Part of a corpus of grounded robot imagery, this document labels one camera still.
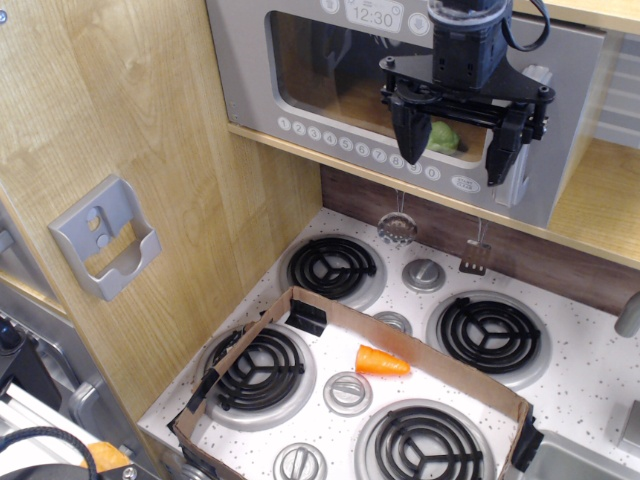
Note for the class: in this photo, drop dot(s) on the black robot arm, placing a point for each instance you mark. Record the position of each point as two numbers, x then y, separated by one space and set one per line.
470 7

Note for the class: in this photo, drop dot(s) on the orange object bottom left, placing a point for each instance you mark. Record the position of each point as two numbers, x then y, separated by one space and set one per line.
107 457

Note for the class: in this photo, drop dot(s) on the grey toy faucet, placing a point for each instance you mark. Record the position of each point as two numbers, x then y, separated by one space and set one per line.
627 324

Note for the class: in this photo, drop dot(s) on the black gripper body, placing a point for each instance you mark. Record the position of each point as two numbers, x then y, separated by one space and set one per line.
467 77

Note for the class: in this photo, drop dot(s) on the grey centre stove knob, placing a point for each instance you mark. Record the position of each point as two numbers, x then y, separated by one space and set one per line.
348 394

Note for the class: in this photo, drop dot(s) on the grey toy sink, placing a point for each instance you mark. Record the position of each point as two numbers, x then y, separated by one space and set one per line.
558 458

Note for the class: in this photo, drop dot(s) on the grey toy microwave door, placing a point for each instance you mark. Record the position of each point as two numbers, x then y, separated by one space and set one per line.
308 72

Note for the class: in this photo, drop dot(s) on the front left stove burner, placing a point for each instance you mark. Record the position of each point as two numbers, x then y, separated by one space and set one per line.
268 384

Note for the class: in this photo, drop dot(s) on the grey oven door handle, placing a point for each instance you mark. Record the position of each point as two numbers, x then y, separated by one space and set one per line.
86 409

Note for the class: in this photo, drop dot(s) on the back right stove burner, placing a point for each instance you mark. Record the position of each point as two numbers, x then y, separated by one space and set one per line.
493 333

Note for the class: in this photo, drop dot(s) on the orange toy carrot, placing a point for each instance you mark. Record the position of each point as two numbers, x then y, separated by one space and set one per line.
376 362

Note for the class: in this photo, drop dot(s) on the brown cardboard tray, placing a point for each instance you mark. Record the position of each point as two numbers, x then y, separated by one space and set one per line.
334 333

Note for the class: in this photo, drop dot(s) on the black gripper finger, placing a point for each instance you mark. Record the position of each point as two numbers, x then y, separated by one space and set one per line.
511 133
411 122

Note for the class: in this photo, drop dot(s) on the green toy broccoli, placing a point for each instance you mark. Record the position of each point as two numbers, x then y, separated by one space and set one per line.
443 139

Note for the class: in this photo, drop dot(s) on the front right stove burner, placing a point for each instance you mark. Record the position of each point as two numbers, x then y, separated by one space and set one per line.
422 439

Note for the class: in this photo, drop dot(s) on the grey front stove knob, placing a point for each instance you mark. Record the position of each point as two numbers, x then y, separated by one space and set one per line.
300 461

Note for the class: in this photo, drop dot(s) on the grey wall phone holder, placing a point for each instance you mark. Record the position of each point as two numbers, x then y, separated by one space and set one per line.
93 223

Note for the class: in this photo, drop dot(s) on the small grey stove knob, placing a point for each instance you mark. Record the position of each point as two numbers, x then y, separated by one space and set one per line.
396 321

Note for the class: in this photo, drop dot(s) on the grey back stove knob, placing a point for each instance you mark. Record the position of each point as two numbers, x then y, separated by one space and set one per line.
423 276

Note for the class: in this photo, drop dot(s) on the hanging toy spatula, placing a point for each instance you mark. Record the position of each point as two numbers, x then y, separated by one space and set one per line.
477 252

